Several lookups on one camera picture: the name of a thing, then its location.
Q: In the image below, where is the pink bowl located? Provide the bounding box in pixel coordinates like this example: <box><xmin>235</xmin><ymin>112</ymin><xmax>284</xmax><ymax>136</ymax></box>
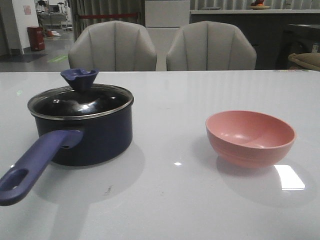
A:
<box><xmin>205</xmin><ymin>110</ymin><xmax>297</xmax><ymax>168</ymax></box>

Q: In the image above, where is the white refrigerator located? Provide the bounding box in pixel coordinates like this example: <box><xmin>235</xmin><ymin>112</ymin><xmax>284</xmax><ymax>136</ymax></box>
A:
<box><xmin>144</xmin><ymin>0</ymin><xmax>191</xmax><ymax>72</ymax></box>

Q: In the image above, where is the dark kitchen counter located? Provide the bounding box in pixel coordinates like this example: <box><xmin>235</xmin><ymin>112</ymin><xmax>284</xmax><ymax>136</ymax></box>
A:
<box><xmin>190</xmin><ymin>9</ymin><xmax>320</xmax><ymax>70</ymax></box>

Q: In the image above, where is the red bin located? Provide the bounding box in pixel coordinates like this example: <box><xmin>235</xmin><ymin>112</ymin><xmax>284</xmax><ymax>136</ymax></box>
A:
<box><xmin>27</xmin><ymin>26</ymin><xmax>45</xmax><ymax>52</ymax></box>

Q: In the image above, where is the fruit plate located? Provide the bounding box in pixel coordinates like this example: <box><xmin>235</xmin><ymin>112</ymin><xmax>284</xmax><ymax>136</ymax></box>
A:
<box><xmin>250</xmin><ymin>0</ymin><xmax>270</xmax><ymax>10</ymax></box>

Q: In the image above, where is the grey chair left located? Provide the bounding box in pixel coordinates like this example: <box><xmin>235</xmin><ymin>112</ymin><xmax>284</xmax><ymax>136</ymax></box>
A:
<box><xmin>68</xmin><ymin>20</ymin><xmax>157</xmax><ymax>72</ymax></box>

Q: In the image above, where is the dark blue saucepan purple handle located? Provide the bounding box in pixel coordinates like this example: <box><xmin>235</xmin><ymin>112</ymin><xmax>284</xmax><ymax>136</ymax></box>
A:
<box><xmin>0</xmin><ymin>83</ymin><xmax>135</xmax><ymax>207</ymax></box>

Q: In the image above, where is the glass lid blue knob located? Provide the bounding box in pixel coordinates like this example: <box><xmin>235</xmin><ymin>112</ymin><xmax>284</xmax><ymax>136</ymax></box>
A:
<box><xmin>27</xmin><ymin>68</ymin><xmax>134</xmax><ymax>121</ymax></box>

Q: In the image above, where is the grey chair right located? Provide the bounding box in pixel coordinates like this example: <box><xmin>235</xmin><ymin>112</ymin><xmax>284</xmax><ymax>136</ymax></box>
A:
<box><xmin>166</xmin><ymin>21</ymin><xmax>257</xmax><ymax>71</ymax></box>

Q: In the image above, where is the beige sofa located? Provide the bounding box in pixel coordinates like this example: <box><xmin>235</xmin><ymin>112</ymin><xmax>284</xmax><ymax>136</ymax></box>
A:
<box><xmin>288</xmin><ymin>52</ymin><xmax>320</xmax><ymax>71</ymax></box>

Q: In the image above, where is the grey chair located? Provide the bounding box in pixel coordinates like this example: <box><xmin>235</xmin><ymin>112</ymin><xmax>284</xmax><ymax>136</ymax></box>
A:
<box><xmin>166</xmin><ymin>21</ymin><xmax>257</xmax><ymax>71</ymax></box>
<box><xmin>68</xmin><ymin>20</ymin><xmax>157</xmax><ymax>72</ymax></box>

